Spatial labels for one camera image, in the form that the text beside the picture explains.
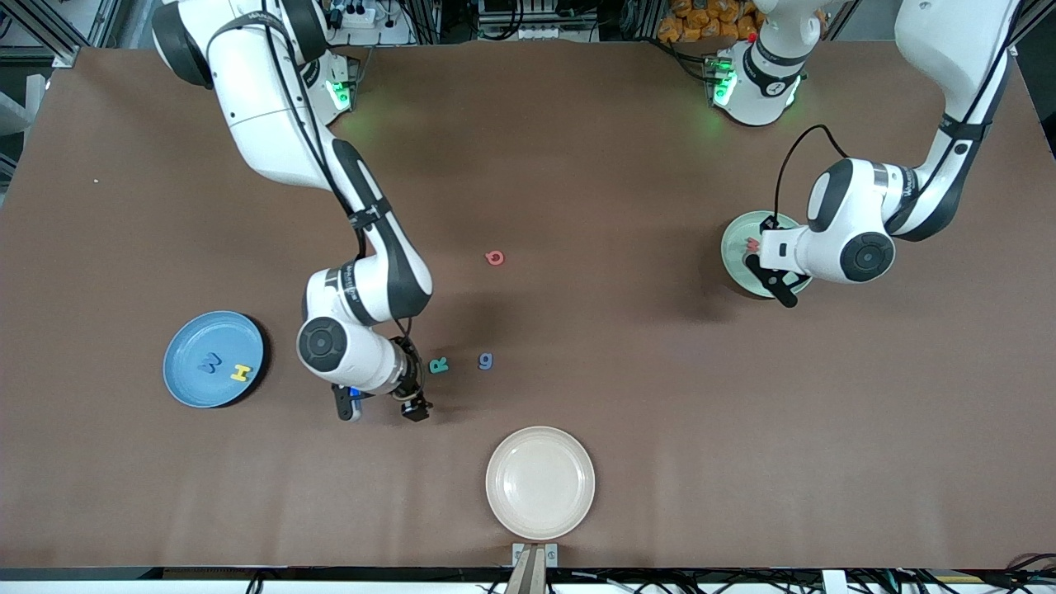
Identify white power strip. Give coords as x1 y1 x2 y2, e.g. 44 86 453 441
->
323 0 413 46

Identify green plate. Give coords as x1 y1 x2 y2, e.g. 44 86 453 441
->
720 210 813 299

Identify black cables under table edge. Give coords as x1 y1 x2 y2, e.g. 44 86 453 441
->
858 551 1056 594

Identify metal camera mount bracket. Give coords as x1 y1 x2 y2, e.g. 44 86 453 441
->
511 543 559 594

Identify blue plate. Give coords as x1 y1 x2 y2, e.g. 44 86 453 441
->
163 310 266 409

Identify aluminium frame post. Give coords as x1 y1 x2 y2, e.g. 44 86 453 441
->
1020 0 1056 52
0 0 80 68

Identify orange netted bag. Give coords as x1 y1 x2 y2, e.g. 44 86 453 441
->
658 0 768 44

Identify grey equipment rack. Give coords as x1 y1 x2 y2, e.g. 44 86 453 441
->
474 0 599 42

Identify beige plate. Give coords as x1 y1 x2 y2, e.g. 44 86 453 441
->
485 426 596 541

